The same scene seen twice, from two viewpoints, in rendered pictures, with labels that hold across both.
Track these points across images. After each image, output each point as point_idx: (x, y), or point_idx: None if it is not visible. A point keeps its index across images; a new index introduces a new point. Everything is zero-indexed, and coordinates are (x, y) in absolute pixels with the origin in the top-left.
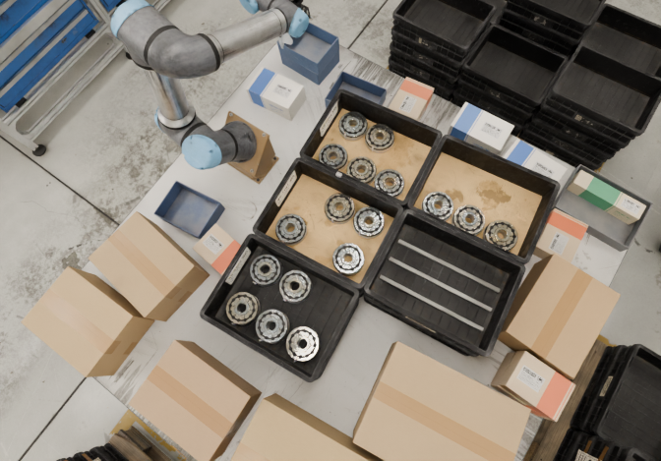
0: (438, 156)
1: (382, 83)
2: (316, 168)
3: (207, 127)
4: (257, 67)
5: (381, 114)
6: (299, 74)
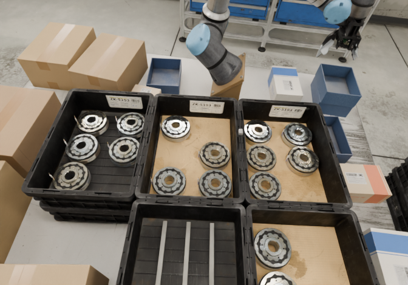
0: (325, 223)
1: (356, 155)
2: (235, 114)
3: (218, 33)
4: None
5: (323, 146)
6: (311, 97)
